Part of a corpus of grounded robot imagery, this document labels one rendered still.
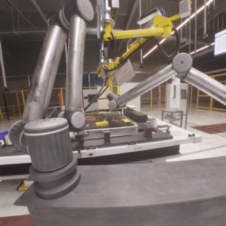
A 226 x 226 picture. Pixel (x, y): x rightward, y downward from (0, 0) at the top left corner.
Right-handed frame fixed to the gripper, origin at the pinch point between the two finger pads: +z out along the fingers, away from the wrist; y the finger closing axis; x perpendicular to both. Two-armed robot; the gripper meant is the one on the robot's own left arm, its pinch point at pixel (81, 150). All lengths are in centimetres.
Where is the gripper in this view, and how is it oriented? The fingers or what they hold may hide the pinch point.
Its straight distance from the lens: 107.5
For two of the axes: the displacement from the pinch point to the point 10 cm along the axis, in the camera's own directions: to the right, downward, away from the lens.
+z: 0.4, 9.8, 2.0
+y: 0.2, 2.0, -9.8
